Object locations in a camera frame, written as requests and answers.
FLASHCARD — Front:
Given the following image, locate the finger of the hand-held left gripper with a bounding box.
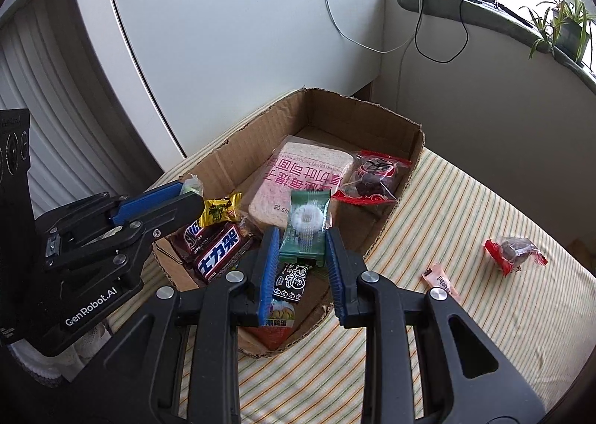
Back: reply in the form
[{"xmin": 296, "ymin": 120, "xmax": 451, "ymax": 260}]
[
  {"xmin": 44, "ymin": 194, "xmax": 207, "ymax": 274},
  {"xmin": 35, "ymin": 180, "xmax": 186, "ymax": 239}
]

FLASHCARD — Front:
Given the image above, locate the orange snack packet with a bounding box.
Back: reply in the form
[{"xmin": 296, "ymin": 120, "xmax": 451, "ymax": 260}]
[{"xmin": 247, "ymin": 298, "xmax": 296, "ymax": 350}]

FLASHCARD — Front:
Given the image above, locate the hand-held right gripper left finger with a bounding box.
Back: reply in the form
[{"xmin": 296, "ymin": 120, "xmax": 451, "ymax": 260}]
[{"xmin": 91, "ymin": 225, "xmax": 281, "ymax": 424}]

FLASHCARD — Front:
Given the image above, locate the yellow wrapped candy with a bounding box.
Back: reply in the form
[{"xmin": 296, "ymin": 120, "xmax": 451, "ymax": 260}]
[{"xmin": 199, "ymin": 192, "xmax": 244, "ymax": 230}]

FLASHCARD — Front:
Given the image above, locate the small brown chocolate bar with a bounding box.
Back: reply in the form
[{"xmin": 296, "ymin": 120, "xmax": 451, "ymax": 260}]
[{"xmin": 184, "ymin": 221, "xmax": 215, "ymax": 262}]

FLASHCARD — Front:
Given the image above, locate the striped table cloth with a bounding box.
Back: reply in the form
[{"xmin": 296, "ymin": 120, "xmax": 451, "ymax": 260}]
[{"xmin": 107, "ymin": 102, "xmax": 596, "ymax": 424}]

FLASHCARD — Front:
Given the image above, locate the red-wrapped dark snack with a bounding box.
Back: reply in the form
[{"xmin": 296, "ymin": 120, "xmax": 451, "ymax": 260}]
[
  {"xmin": 484, "ymin": 235, "xmax": 549, "ymax": 276},
  {"xmin": 332, "ymin": 149, "xmax": 413, "ymax": 207}
]

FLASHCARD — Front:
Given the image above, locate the white cabinet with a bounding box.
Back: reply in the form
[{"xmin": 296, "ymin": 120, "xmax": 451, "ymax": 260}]
[{"xmin": 65, "ymin": 0, "xmax": 387, "ymax": 168}]

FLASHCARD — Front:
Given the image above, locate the green snack packet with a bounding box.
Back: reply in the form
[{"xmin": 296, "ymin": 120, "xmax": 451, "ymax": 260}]
[{"xmin": 278, "ymin": 189, "xmax": 332, "ymax": 269}]

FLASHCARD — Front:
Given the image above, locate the brown candy wrapper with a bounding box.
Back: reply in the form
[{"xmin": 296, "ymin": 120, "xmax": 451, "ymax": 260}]
[{"xmin": 237, "ymin": 216, "xmax": 261, "ymax": 238}]

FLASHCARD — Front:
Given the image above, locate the cardboard box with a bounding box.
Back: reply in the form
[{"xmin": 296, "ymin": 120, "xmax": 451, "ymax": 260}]
[{"xmin": 151, "ymin": 86, "xmax": 425, "ymax": 360}]

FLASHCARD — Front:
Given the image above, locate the bagged sliced bread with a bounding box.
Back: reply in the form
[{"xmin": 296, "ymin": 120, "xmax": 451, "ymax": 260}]
[{"xmin": 244, "ymin": 135, "xmax": 357, "ymax": 229}]

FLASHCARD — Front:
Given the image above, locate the black snack packet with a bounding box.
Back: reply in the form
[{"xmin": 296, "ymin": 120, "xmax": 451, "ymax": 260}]
[{"xmin": 271, "ymin": 263, "xmax": 312, "ymax": 301}]

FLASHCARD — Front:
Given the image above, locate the pink wrapped candy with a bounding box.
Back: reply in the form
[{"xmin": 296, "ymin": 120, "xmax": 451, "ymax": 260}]
[{"xmin": 421, "ymin": 262, "xmax": 462, "ymax": 306}]

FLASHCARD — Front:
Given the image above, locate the green windowsill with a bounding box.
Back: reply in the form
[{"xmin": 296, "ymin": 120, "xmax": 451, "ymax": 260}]
[{"xmin": 396, "ymin": 0, "xmax": 596, "ymax": 96}]

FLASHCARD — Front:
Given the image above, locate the black cable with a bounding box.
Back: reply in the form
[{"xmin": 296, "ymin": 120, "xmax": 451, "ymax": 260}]
[{"xmin": 412, "ymin": 0, "xmax": 471, "ymax": 64}]

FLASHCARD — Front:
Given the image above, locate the potted green plant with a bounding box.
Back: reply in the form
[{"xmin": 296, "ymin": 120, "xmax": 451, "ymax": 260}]
[{"xmin": 521, "ymin": 0, "xmax": 596, "ymax": 68}]

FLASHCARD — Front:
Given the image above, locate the green and white candy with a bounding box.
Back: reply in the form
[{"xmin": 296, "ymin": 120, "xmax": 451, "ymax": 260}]
[{"xmin": 181, "ymin": 174, "xmax": 206, "ymax": 197}]

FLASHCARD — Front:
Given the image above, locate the white knit cloth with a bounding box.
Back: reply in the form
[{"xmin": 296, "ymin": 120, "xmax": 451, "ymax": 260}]
[{"xmin": 9, "ymin": 324, "xmax": 115, "ymax": 383}]

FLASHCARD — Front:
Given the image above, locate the large brown chocolate bar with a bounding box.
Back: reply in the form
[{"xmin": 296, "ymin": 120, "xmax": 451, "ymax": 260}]
[{"xmin": 193, "ymin": 225, "xmax": 254, "ymax": 284}]

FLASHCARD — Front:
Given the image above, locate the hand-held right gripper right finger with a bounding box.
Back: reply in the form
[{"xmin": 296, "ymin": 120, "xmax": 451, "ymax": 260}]
[{"xmin": 325, "ymin": 227, "xmax": 546, "ymax": 424}]

